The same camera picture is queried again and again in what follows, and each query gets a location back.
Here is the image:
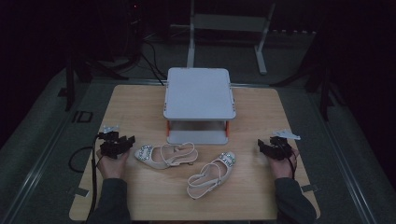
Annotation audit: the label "person's left hand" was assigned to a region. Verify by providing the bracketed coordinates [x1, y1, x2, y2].
[96, 148, 131, 180]

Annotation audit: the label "beige rhinestone buckle slingback shoe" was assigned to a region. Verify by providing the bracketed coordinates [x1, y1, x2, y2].
[186, 151, 237, 201]
[134, 141, 199, 170]

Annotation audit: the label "person's right hand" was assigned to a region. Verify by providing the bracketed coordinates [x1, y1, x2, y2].
[268, 147, 301, 180]

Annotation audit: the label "white metal stand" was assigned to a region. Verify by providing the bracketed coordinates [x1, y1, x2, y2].
[186, 0, 277, 76]

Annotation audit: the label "grey two-tier shoe rack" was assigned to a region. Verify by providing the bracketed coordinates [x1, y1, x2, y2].
[163, 67, 237, 146]

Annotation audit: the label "dark box with white knobs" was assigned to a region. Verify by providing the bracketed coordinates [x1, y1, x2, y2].
[270, 29, 318, 36]

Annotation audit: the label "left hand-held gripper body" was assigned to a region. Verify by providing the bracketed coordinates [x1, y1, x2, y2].
[96, 124, 129, 161]

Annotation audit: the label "black floor cables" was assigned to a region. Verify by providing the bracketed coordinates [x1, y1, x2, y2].
[123, 36, 168, 87]

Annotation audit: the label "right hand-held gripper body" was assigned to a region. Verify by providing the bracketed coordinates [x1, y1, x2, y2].
[268, 128, 302, 161]

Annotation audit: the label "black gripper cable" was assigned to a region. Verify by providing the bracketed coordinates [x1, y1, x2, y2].
[67, 133, 101, 224]
[287, 148, 298, 180]

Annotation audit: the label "black stand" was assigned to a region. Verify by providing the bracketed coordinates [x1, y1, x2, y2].
[270, 34, 341, 122]
[57, 57, 129, 113]

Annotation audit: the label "metal floor rail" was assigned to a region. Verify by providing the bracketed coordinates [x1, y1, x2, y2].
[0, 119, 80, 224]
[307, 91, 378, 224]

